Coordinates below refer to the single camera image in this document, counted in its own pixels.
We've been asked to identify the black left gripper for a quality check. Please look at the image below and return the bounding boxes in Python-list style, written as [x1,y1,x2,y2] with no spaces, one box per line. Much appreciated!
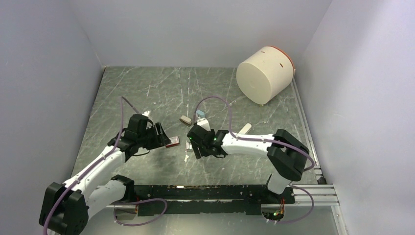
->
[137,122,171,150]

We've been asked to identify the red staple box sleeve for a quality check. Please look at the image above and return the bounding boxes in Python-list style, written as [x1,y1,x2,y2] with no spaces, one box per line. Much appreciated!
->
[165,136,180,148]

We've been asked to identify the beige stapler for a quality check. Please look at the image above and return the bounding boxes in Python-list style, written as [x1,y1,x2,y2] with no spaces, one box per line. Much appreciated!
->
[179,116,192,126]

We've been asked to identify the staple box tray with staples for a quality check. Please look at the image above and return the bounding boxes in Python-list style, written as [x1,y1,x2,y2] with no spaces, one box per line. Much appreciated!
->
[185,141,193,151]

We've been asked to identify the blue mini stapler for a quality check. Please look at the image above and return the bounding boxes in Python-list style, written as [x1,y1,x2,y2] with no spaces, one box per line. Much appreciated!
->
[196,110,206,119]

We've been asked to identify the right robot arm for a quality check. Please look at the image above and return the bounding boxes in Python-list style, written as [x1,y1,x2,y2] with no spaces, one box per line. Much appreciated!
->
[187,124,313,203]

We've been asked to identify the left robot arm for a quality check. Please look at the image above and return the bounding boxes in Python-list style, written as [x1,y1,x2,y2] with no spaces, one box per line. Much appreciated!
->
[39,114,171,235]

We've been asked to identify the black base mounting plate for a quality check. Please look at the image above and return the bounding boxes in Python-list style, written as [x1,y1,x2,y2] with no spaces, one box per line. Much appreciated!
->
[103,185,296,216]

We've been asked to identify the cream cylindrical container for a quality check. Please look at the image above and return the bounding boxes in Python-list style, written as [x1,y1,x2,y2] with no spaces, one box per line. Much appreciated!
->
[236,46,295,105]

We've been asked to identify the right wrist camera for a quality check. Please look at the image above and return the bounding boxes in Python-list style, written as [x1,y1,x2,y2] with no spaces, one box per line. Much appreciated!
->
[196,118,211,131]

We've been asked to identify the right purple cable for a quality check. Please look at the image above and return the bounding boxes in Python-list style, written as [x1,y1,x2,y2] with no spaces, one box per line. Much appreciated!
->
[194,95,315,225]

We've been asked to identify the purple cable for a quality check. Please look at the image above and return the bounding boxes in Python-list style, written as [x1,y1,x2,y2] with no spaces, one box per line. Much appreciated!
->
[43,96,168,235]
[194,95,315,225]

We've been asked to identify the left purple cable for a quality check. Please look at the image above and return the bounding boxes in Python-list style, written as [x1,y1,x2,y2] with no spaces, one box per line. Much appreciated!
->
[43,96,168,235]

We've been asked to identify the aluminium frame rail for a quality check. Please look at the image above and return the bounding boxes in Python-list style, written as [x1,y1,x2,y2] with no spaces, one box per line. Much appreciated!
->
[53,185,340,208]

